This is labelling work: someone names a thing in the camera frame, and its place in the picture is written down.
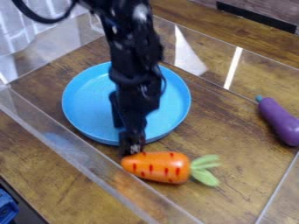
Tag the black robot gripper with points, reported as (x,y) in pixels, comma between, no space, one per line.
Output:
(133,100)

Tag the orange toy carrot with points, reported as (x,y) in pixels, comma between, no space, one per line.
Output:
(171,167)

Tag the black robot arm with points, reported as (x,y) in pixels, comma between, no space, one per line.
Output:
(136,51)

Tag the blue round plate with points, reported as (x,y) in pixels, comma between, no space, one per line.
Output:
(86,108)

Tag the blue object at corner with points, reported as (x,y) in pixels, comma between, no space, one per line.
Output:
(8,207)

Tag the purple toy eggplant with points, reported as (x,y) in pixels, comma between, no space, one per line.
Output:
(284,124)

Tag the clear acrylic enclosure wall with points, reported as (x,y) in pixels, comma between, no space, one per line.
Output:
(68,175)

